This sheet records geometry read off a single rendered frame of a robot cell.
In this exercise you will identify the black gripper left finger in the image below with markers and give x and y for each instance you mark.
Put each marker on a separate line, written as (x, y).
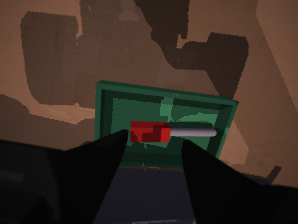
(74, 182)

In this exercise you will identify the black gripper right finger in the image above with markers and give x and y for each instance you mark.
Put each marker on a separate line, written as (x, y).
(221, 195)

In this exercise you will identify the green tray floor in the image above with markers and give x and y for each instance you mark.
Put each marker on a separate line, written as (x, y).
(123, 107)

